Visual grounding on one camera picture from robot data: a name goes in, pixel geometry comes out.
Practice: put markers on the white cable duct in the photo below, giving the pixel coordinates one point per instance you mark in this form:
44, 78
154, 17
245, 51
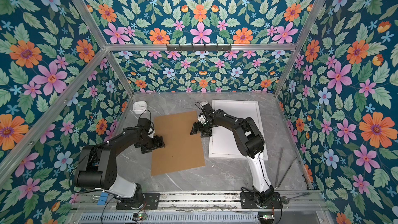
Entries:
170, 218

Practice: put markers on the white round device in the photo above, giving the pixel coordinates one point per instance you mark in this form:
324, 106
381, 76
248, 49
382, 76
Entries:
139, 107

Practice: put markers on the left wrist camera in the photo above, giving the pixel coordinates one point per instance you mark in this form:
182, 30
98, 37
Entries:
146, 124

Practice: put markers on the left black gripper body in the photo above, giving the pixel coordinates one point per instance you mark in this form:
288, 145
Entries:
152, 143

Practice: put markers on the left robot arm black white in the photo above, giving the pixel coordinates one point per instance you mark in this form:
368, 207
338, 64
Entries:
97, 168

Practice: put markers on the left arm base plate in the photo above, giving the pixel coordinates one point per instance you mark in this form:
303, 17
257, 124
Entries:
149, 200

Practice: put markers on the black hook rail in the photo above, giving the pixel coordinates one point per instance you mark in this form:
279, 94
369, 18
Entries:
198, 47

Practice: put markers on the brown cardboard backing board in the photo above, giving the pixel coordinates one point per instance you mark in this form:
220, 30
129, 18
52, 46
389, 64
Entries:
182, 150

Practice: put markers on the white picture frame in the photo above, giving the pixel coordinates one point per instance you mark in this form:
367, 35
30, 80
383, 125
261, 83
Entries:
258, 121

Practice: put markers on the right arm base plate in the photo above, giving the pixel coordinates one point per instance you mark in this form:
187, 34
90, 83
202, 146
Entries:
247, 201

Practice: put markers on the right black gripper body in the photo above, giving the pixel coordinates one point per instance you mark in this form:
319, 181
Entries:
205, 128

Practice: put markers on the blue binder clip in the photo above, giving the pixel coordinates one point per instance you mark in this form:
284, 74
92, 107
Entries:
102, 199

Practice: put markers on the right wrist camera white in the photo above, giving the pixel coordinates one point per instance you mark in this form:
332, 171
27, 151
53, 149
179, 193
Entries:
202, 119

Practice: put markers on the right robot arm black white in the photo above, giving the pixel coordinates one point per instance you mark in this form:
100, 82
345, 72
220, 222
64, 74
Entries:
250, 143

